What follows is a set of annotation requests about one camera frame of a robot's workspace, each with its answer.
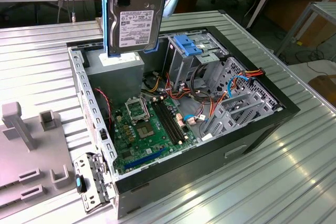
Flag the thick black cables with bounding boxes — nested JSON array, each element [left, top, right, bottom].
[[190, 62, 211, 98]]

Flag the blue expansion slot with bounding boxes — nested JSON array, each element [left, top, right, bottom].
[[123, 147, 166, 172]]

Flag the orange red wire bundle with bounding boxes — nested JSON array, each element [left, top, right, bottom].
[[141, 71, 224, 121]]

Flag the black open PC case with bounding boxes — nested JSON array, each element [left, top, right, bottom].
[[65, 26, 301, 219]]

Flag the long blue data wire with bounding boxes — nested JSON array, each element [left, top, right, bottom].
[[226, 75, 250, 99]]

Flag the CPU socket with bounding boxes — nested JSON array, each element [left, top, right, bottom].
[[134, 121, 156, 141]]

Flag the grey power supply unit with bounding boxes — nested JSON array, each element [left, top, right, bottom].
[[83, 50, 145, 120]]

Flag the hard disk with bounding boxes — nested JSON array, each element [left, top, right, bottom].
[[99, 0, 169, 58]]

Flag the grey card retention bracket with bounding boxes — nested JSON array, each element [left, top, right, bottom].
[[72, 152, 111, 215]]

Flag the short blue data wire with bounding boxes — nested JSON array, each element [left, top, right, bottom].
[[182, 113, 196, 126]]

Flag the metal socket cover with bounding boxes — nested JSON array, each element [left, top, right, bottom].
[[125, 97, 151, 124]]

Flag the blue plastic cage latch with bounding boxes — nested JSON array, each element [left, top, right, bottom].
[[173, 34, 204, 57]]

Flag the red black twisted wire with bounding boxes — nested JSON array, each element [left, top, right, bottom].
[[93, 87, 114, 132]]

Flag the grey parts rack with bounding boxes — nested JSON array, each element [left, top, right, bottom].
[[0, 102, 79, 224]]

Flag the black RAM slot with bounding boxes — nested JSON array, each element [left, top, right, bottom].
[[160, 99, 184, 144], [153, 100, 177, 145], [163, 98, 186, 144], [156, 99, 181, 145]]

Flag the metal frame table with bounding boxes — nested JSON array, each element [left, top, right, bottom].
[[277, 1, 336, 60]]

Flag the brown cardboard box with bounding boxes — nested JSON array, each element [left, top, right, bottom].
[[307, 75, 336, 104]]

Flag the green motherboard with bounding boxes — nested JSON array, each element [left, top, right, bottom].
[[111, 95, 198, 175]]

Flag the grey metal disk bay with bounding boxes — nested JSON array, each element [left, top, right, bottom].
[[201, 56, 286, 141]]

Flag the grey optical drive cage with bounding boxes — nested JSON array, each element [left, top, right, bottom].
[[162, 31, 229, 89]]

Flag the red yellow power wire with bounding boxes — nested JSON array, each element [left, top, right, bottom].
[[242, 68, 266, 86]]

